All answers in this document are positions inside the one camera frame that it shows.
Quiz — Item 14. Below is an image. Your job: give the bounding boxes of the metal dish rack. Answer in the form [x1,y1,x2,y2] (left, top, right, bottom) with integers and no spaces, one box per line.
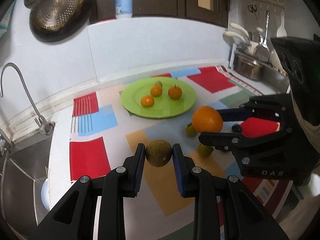
[228,42,288,86]

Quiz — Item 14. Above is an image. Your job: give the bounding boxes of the black frying pan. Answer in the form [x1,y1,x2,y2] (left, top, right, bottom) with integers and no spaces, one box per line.
[29,0,96,42]

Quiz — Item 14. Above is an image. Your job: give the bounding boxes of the cream pan handle lower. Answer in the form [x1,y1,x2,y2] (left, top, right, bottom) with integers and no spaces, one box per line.
[222,31,246,45]

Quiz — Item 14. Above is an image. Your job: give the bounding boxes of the thin gooseneck faucet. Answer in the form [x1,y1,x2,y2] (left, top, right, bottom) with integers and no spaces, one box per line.
[0,62,56,136]

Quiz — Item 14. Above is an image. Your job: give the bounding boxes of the small tan fruit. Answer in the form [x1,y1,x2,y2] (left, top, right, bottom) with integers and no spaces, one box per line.
[155,81,163,88]

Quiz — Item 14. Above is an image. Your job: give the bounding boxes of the small orange mandarin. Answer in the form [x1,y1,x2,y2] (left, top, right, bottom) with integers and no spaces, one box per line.
[140,95,155,107]

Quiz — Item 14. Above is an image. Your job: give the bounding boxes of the metal spatula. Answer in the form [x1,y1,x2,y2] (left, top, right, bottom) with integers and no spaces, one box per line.
[254,8,270,62]

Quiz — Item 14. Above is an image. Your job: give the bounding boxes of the white rice paddle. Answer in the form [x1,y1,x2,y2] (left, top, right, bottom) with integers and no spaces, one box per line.
[276,11,287,37]

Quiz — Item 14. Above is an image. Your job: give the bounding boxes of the blue white pump bottle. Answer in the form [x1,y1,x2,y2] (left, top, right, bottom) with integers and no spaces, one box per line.
[115,0,133,20]

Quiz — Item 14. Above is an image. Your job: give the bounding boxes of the brownish green round fruit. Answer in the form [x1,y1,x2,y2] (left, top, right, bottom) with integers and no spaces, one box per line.
[146,139,172,167]

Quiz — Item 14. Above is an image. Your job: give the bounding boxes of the metal perforated colander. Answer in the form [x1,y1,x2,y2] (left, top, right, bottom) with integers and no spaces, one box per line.
[30,0,84,33]

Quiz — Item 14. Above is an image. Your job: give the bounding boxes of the colourful patchwork table mat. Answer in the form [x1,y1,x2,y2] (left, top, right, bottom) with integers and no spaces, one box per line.
[68,65,293,240]

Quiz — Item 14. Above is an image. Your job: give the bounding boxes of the oval orange mandarin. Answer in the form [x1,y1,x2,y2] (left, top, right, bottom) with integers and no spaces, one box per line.
[150,86,163,97]

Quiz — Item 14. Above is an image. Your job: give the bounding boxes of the green plastic plate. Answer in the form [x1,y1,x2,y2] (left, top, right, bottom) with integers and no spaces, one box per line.
[120,76,197,119]

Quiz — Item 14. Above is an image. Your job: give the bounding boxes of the yellow green fruit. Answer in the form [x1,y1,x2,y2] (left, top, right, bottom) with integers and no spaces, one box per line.
[197,144,214,158]

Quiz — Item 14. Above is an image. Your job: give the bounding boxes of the black scissors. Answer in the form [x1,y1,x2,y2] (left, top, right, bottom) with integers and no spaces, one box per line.
[247,3,260,21]

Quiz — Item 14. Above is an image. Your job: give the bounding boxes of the cream pan handle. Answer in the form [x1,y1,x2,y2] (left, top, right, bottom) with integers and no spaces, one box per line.
[222,31,246,45]
[229,23,250,39]

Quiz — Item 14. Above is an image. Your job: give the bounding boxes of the large orange with stem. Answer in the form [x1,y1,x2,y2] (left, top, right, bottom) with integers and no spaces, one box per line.
[168,85,182,100]

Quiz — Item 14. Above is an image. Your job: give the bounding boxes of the steel pot on rack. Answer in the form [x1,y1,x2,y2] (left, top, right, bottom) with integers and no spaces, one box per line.
[234,54,264,81]

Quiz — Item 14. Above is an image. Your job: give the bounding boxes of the stainless steel sink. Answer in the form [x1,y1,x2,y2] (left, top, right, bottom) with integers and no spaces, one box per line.
[1,134,52,239]

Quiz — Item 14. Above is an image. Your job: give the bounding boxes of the cream pan handle upper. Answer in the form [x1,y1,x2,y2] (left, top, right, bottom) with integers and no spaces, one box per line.
[229,23,250,39]

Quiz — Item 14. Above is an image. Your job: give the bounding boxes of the round orange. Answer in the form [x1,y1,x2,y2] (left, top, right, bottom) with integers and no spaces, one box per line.
[191,106,223,133]

